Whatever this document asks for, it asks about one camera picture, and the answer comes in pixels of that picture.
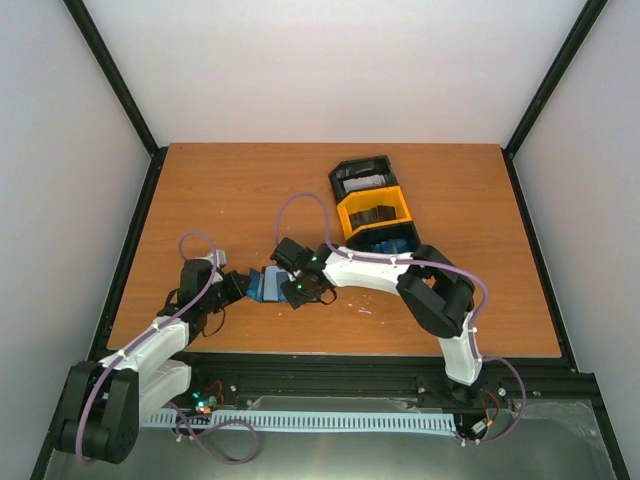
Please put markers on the green led circuit board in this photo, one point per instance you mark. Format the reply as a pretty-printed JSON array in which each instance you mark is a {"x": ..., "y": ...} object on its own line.
[{"x": 208, "y": 402}]

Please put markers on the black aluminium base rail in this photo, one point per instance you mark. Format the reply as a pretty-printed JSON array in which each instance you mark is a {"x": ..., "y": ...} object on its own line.
[{"x": 420, "y": 380}]

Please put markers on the black frame post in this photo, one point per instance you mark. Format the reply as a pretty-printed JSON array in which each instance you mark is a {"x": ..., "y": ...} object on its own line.
[
  {"x": 93, "y": 38},
  {"x": 579, "y": 31}
]

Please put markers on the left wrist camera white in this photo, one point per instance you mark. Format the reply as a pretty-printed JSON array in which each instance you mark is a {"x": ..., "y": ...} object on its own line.
[{"x": 218, "y": 258}]

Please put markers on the white cards stack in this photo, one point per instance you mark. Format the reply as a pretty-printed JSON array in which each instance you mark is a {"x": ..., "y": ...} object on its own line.
[{"x": 365, "y": 182}]

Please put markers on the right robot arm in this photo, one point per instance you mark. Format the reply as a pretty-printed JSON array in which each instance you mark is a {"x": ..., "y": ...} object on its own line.
[{"x": 439, "y": 296}]

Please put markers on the left black frame post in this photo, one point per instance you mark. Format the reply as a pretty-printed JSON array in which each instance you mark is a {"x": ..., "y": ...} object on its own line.
[{"x": 93, "y": 38}]

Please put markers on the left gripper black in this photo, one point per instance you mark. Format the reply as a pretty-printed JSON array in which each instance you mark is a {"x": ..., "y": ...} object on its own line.
[{"x": 238, "y": 292}]

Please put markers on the black leather card holder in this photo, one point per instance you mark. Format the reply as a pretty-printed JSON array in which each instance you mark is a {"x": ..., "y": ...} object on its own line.
[{"x": 271, "y": 290}]

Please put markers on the black bin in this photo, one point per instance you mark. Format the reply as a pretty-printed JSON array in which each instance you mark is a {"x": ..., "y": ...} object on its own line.
[
  {"x": 358, "y": 168},
  {"x": 395, "y": 238}
]

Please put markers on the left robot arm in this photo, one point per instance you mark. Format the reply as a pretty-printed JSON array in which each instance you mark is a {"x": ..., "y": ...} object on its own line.
[{"x": 105, "y": 403}]

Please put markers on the black cards stack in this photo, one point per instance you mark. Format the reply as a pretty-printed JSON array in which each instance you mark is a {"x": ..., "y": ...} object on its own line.
[{"x": 377, "y": 214}]

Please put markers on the light blue cable duct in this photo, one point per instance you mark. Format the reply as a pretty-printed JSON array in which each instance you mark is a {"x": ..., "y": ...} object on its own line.
[{"x": 330, "y": 422}]

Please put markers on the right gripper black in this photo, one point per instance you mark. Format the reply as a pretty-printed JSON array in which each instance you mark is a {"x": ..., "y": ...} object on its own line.
[{"x": 295, "y": 300}]

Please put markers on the right black frame post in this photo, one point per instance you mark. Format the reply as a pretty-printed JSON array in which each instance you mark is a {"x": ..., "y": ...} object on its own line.
[{"x": 579, "y": 31}]

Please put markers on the yellow bin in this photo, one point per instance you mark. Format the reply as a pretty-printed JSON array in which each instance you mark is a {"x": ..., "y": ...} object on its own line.
[{"x": 366, "y": 199}]

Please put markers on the blue cards stack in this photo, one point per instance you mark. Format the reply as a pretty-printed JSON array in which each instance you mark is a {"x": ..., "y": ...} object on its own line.
[{"x": 393, "y": 246}]

